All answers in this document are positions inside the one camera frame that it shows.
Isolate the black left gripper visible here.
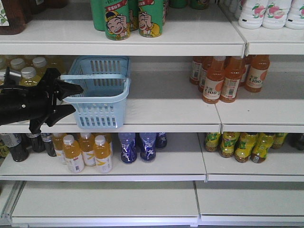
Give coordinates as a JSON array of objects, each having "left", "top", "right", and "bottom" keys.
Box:
[{"left": 25, "top": 68, "right": 84, "bottom": 133}]

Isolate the light blue plastic basket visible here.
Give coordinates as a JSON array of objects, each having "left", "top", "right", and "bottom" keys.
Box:
[{"left": 61, "top": 56, "right": 131, "bottom": 129}]

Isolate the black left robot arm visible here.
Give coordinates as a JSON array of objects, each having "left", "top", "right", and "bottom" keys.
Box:
[{"left": 0, "top": 67, "right": 84, "bottom": 134}]

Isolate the dark tea bottle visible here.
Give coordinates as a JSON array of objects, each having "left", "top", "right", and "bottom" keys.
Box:
[
  {"left": 0, "top": 133, "right": 29, "bottom": 162},
  {"left": 41, "top": 133, "right": 57, "bottom": 157},
  {"left": 26, "top": 133, "right": 45, "bottom": 152}
]

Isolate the pale green juice bottle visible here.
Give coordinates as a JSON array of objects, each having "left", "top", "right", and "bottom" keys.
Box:
[
  {"left": 19, "top": 66, "right": 42, "bottom": 86},
  {"left": 32, "top": 57, "right": 66, "bottom": 76}
]

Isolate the orange juice bottle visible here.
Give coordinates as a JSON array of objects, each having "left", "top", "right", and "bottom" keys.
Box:
[
  {"left": 79, "top": 133, "right": 95, "bottom": 166},
  {"left": 93, "top": 135, "right": 113, "bottom": 173},
  {"left": 63, "top": 134, "right": 85, "bottom": 173}
]

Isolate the blue sports drink bottle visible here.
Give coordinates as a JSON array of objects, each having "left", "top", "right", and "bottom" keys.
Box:
[
  {"left": 140, "top": 133, "right": 156, "bottom": 162},
  {"left": 118, "top": 133, "right": 137, "bottom": 164},
  {"left": 156, "top": 132, "right": 168, "bottom": 149}
]

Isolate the green cartoon tea can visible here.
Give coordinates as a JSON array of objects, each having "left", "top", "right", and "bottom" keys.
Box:
[
  {"left": 104, "top": 0, "right": 130, "bottom": 41},
  {"left": 138, "top": 0, "right": 163, "bottom": 38}
]

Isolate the brown tea bottle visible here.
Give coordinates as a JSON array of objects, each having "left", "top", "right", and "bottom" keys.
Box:
[{"left": 0, "top": 0, "right": 26, "bottom": 35}]

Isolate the white store shelving unit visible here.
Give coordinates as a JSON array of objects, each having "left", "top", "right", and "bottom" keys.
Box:
[{"left": 0, "top": 0, "right": 304, "bottom": 228}]

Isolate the orange C100 drink bottle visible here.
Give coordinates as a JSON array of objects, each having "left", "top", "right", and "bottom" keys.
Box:
[
  {"left": 219, "top": 57, "right": 245, "bottom": 103},
  {"left": 202, "top": 56, "right": 226, "bottom": 104},
  {"left": 245, "top": 55, "right": 270, "bottom": 93}
]

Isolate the yellow lemon tea bottle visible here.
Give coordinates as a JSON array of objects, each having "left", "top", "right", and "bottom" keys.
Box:
[
  {"left": 235, "top": 132, "right": 258, "bottom": 163},
  {"left": 271, "top": 133, "right": 288, "bottom": 149},
  {"left": 220, "top": 132, "right": 240, "bottom": 158},
  {"left": 250, "top": 133, "right": 275, "bottom": 163},
  {"left": 205, "top": 133, "right": 222, "bottom": 152}
]

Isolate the white peach drink bottle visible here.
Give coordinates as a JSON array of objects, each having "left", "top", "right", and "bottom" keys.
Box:
[
  {"left": 285, "top": 0, "right": 304, "bottom": 30},
  {"left": 238, "top": 0, "right": 268, "bottom": 29},
  {"left": 262, "top": 0, "right": 292, "bottom": 29}
]

